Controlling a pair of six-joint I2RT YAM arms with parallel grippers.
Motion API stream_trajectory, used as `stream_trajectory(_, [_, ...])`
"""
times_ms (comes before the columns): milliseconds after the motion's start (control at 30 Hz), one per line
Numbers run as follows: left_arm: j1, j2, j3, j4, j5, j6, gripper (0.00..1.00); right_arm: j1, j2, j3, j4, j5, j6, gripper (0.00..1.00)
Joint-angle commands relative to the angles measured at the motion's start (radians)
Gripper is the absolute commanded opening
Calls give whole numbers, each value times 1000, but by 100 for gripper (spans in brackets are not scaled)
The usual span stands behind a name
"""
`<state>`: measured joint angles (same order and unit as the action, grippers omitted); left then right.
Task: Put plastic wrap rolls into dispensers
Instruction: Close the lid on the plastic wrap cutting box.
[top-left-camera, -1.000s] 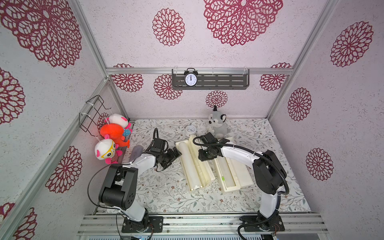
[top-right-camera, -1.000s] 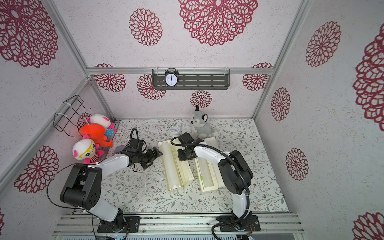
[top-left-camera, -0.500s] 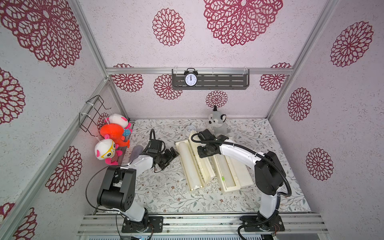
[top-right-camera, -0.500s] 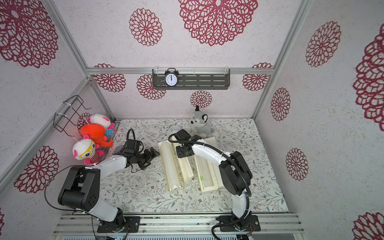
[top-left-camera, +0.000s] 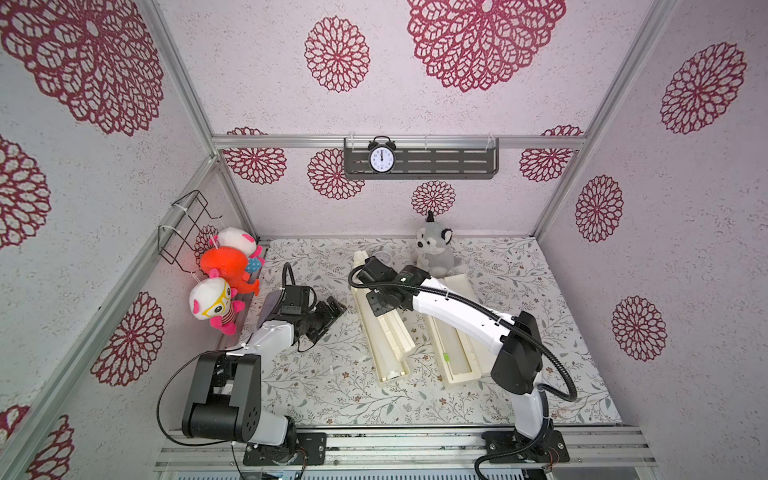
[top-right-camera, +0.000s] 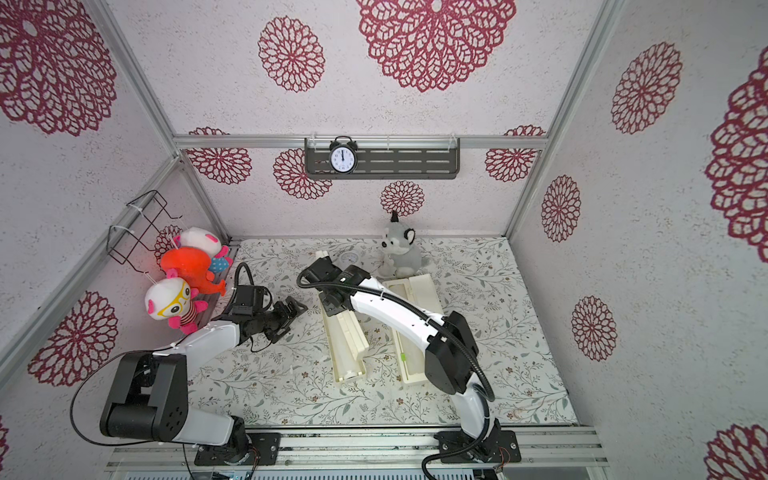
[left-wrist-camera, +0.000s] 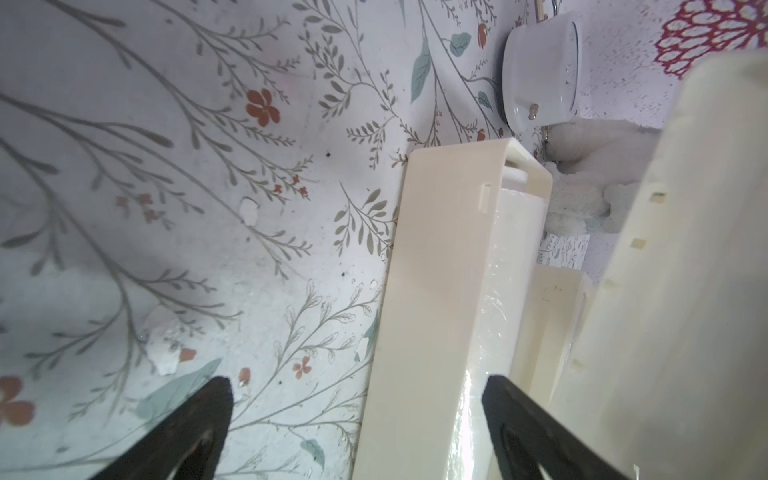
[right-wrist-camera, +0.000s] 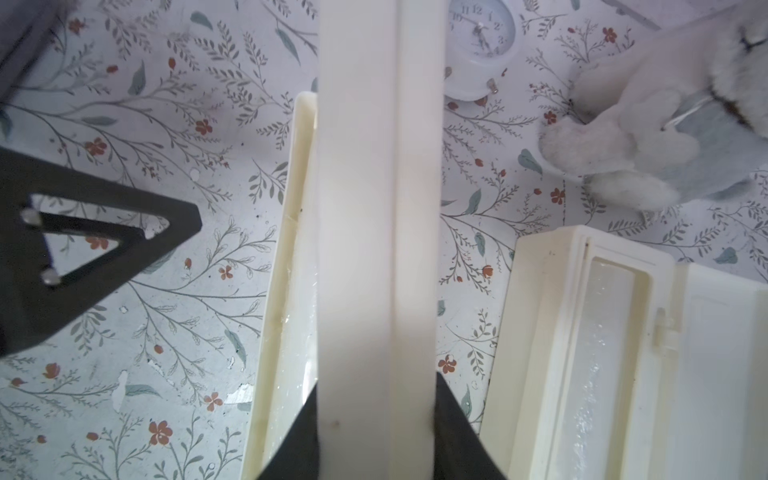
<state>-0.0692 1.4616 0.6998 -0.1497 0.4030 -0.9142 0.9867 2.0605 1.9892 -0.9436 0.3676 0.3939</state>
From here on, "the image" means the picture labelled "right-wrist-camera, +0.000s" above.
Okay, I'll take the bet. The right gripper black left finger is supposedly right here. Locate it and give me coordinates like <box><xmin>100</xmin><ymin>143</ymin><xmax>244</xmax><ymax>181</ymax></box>
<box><xmin>258</xmin><ymin>387</ymin><xmax>320</xmax><ymax>480</ymax></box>

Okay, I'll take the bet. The cream dispenser lid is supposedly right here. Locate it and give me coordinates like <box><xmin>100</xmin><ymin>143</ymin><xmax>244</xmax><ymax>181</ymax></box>
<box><xmin>316</xmin><ymin>1</ymin><xmax>448</xmax><ymax>479</ymax></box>

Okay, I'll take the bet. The floral table mat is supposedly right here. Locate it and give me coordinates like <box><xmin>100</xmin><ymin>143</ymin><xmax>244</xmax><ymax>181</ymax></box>
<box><xmin>0</xmin><ymin>0</ymin><xmax>768</xmax><ymax>480</ymax></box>

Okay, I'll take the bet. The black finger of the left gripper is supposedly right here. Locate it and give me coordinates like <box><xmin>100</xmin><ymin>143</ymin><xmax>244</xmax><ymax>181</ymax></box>
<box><xmin>1</xmin><ymin>149</ymin><xmax>202</xmax><ymax>356</ymax></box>

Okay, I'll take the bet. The cream dispenser base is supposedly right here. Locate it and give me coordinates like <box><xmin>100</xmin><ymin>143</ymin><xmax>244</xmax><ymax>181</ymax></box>
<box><xmin>480</xmin><ymin>226</ymin><xmax>767</xmax><ymax>479</ymax></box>

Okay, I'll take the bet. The plastic wrap roll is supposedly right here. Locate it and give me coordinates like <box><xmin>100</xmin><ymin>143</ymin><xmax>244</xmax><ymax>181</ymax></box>
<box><xmin>548</xmin><ymin>261</ymin><xmax>635</xmax><ymax>479</ymax></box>

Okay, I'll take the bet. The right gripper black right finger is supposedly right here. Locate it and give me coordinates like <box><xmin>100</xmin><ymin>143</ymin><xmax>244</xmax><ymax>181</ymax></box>
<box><xmin>433</xmin><ymin>372</ymin><xmax>506</xmax><ymax>480</ymax></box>

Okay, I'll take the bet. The grey plush toy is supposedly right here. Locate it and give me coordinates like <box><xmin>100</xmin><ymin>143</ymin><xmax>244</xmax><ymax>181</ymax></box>
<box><xmin>539</xmin><ymin>1</ymin><xmax>767</xmax><ymax>212</ymax></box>

